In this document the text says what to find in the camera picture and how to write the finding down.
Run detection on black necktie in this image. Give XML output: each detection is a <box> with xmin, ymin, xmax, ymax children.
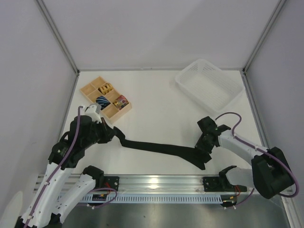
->
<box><xmin>114</xmin><ymin>127</ymin><xmax>211</xmax><ymax>170</ymax></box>

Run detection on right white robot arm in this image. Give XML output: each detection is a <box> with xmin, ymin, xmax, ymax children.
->
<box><xmin>196</xmin><ymin>116</ymin><xmax>296</xmax><ymax>199</ymax></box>

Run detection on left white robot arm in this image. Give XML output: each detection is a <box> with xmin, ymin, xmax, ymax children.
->
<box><xmin>15</xmin><ymin>115</ymin><xmax>117</xmax><ymax>228</ymax></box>

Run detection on wooden compartment box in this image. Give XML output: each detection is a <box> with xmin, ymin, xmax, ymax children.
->
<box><xmin>80</xmin><ymin>76</ymin><xmax>132</xmax><ymax>124</ymax></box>

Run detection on blue striped rolled tie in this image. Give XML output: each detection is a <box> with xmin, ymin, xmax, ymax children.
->
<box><xmin>95</xmin><ymin>96</ymin><xmax>110</xmax><ymax>110</ymax></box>

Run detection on colourful dotted rolled tie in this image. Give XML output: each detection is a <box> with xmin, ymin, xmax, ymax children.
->
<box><xmin>113</xmin><ymin>95</ymin><xmax>129</xmax><ymax>110</ymax></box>

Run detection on yellow patterned rolled tie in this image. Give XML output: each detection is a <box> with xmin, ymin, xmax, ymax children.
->
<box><xmin>98</xmin><ymin>83</ymin><xmax>114</xmax><ymax>95</ymax></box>

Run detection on white plastic basket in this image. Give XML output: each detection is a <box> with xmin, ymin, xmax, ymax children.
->
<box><xmin>175</xmin><ymin>59</ymin><xmax>244</xmax><ymax>114</ymax></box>

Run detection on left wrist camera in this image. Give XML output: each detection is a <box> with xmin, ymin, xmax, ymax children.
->
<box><xmin>84</xmin><ymin>103</ymin><xmax>102</xmax><ymax>123</ymax></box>

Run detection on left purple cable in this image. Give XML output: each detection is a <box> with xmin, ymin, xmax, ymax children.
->
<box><xmin>23</xmin><ymin>105</ymin><xmax>117</xmax><ymax>228</ymax></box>

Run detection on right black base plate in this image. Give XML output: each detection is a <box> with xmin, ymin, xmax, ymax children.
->
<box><xmin>202</xmin><ymin>176</ymin><xmax>247</xmax><ymax>192</ymax></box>

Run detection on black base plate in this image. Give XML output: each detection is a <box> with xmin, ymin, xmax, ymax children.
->
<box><xmin>202</xmin><ymin>176</ymin><xmax>247</xmax><ymax>192</ymax></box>
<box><xmin>102</xmin><ymin>175</ymin><xmax>120</xmax><ymax>191</ymax></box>

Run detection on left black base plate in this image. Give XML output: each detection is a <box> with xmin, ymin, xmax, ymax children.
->
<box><xmin>102</xmin><ymin>175</ymin><xmax>120</xmax><ymax>191</ymax></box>

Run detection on aluminium mounting rail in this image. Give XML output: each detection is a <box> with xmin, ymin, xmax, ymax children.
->
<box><xmin>35</xmin><ymin>174</ymin><xmax>293</xmax><ymax>195</ymax></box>

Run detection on white slotted cable duct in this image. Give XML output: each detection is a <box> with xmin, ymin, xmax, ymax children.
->
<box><xmin>80</xmin><ymin>194</ymin><xmax>237</xmax><ymax>204</ymax></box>

